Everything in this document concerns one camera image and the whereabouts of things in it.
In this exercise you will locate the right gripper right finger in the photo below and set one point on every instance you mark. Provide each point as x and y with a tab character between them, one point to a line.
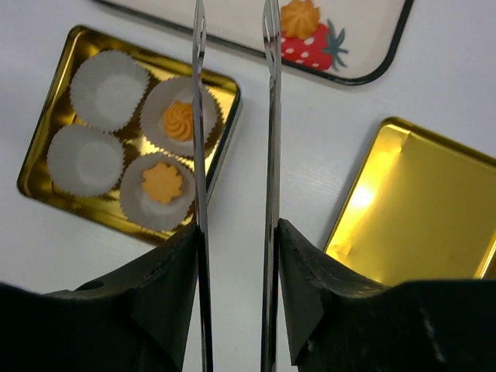
339	320

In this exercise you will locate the flower cookie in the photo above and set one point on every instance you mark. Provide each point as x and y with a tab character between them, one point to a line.
162	183

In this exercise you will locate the metal serving tongs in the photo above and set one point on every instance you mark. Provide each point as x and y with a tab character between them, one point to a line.
271	27

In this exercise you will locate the front right paper cup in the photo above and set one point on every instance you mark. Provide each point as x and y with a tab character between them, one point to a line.
144	211

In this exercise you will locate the back left paper cup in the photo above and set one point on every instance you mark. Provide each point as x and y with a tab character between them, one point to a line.
107	88

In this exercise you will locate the strawberry pattern tray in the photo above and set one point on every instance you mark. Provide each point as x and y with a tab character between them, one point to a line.
354	44

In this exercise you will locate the front left paper cup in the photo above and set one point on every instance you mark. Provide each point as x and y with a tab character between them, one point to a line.
85	162

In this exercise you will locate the gold tin lid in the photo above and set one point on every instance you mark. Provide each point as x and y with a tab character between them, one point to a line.
421	206

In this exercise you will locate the paper cup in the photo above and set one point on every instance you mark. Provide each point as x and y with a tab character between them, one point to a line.
144	211
151	115
85	162
107	88

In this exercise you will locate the back right paper cup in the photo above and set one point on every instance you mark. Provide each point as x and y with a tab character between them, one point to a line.
151	115

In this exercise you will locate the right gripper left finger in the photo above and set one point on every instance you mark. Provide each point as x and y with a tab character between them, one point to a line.
135	318

